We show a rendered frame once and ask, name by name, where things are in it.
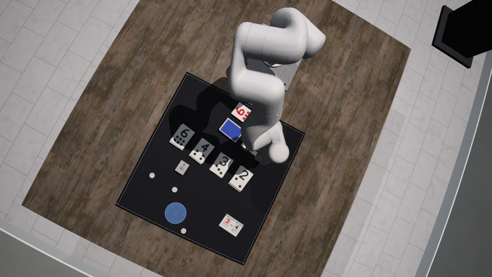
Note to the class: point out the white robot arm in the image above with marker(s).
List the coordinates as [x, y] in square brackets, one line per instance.
[290, 37]

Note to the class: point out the blue round disc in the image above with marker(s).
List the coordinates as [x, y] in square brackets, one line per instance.
[175, 213]

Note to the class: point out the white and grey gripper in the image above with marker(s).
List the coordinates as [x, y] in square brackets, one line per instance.
[258, 159]

